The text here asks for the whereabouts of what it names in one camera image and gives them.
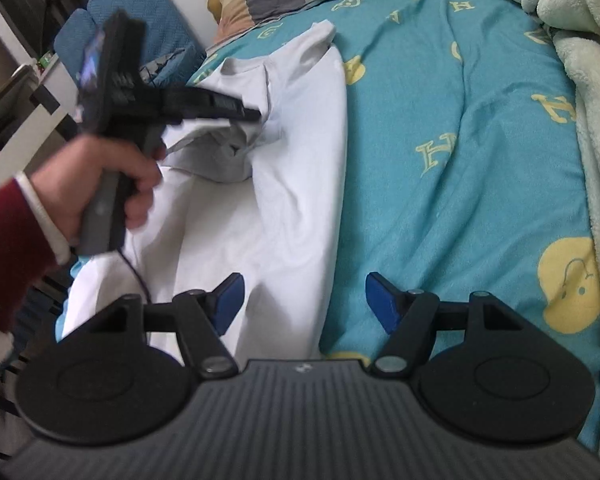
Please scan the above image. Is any grey cloth on cushion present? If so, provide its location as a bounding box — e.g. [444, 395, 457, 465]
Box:
[140, 48, 185, 86]

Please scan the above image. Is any person's left hand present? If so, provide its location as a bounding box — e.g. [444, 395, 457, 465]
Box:
[30, 134, 166, 242]

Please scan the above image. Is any white t-shirt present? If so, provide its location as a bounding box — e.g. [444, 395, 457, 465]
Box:
[64, 21, 348, 363]

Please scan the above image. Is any teal bed sheet yellow print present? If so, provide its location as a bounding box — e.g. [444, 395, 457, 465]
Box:
[54, 0, 600, 454]

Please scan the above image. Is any white curved bed rail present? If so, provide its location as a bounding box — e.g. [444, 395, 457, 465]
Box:
[0, 105, 67, 186]

